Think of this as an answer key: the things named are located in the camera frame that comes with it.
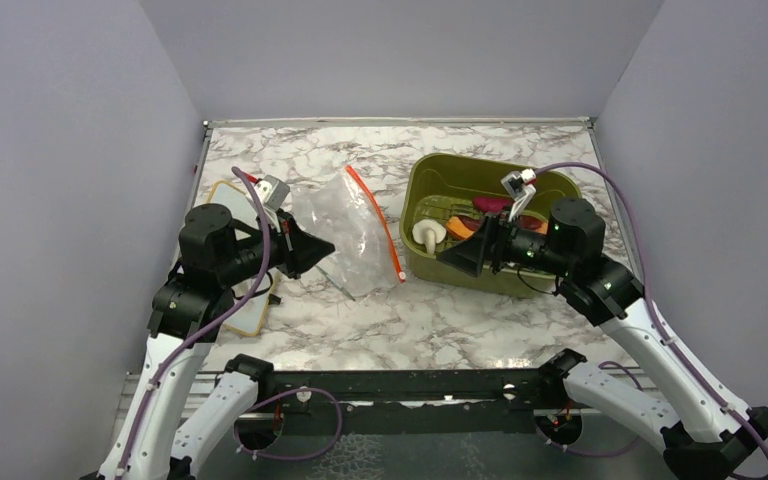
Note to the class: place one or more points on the purple toy sweet potato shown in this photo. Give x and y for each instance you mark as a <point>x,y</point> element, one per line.
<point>492,205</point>

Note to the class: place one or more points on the olive green plastic bin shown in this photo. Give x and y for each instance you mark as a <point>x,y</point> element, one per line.
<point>443,185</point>

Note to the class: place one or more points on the black base frame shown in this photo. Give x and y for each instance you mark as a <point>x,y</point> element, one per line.
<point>394,402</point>

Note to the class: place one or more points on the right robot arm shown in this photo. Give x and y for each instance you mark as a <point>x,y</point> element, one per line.
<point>701,428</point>

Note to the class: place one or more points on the orange toy pumpkin slice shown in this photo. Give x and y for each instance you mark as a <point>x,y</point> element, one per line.
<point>462,227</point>

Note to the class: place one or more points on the white cutting board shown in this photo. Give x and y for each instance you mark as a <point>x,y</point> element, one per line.
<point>248,320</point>

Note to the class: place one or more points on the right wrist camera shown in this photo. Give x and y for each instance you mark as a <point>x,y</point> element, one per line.
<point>520,185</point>

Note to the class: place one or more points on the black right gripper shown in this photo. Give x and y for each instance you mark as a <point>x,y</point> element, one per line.
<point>469,254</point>

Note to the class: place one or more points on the clear zip top bag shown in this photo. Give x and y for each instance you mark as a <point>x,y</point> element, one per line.
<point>345,212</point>

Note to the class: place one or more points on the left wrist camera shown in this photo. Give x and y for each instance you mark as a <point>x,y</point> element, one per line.
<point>272,192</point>

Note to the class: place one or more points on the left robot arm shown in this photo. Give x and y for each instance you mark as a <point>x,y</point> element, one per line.
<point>217,252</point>

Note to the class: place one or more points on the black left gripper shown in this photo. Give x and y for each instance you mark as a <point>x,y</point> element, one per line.
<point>300,250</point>

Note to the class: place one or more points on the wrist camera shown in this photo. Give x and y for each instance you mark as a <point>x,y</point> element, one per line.
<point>520,185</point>
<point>272,192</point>

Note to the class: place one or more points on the white toy mushroom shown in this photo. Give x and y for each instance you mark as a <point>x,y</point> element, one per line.
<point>429,233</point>

